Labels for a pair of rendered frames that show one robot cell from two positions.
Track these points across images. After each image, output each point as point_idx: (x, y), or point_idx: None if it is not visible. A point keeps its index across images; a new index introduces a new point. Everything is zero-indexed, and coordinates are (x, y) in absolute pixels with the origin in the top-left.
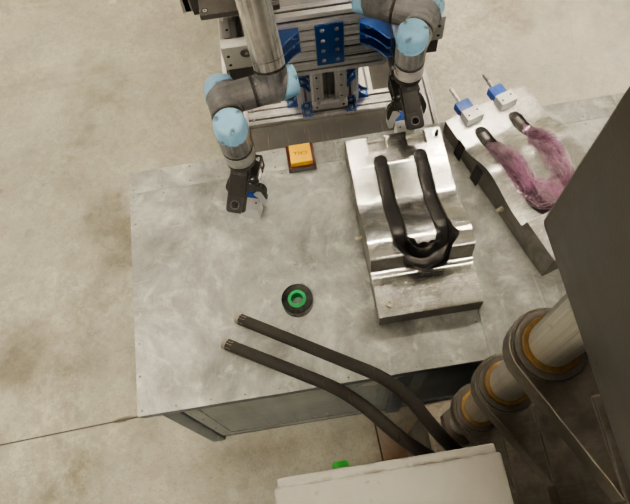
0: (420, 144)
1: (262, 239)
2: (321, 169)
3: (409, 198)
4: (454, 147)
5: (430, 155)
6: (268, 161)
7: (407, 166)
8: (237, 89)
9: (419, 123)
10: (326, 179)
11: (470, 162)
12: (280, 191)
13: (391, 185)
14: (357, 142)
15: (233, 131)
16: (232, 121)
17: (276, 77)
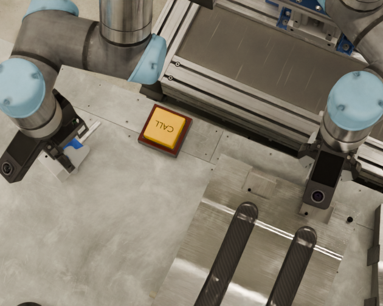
0: (317, 221)
1: (47, 212)
2: (181, 162)
3: (248, 290)
4: (374, 243)
5: (318, 246)
6: (124, 108)
7: (277, 242)
8: (63, 36)
9: (321, 203)
10: (178, 180)
11: (374, 283)
12: (110, 160)
13: (238, 255)
14: (236, 165)
15: (9, 101)
16: (16, 86)
17: (121, 52)
